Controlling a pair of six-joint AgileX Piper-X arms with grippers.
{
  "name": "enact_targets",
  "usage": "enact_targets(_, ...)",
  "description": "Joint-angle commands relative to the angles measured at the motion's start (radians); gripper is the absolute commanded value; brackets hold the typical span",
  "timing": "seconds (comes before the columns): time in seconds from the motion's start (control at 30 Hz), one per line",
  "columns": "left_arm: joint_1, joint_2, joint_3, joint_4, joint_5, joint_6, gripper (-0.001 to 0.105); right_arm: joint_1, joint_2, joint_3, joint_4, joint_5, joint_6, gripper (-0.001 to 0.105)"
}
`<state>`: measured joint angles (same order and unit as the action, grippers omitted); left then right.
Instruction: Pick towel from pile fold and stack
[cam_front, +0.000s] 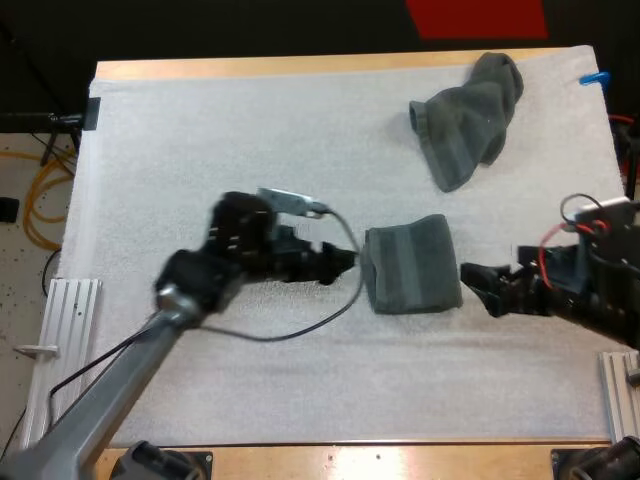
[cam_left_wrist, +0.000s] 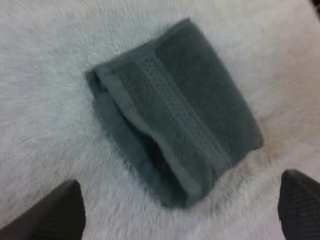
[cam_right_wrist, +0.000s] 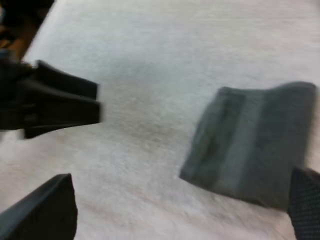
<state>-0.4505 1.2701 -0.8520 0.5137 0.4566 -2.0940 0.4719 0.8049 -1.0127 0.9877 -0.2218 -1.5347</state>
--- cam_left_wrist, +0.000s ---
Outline grey-green towel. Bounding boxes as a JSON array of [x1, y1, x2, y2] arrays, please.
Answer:
[[84, 17, 265, 208]]

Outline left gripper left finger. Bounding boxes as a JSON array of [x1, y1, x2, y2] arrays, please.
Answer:
[[0, 179, 87, 240]]

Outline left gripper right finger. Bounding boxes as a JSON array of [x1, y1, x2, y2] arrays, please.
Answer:
[[277, 169, 320, 240]]

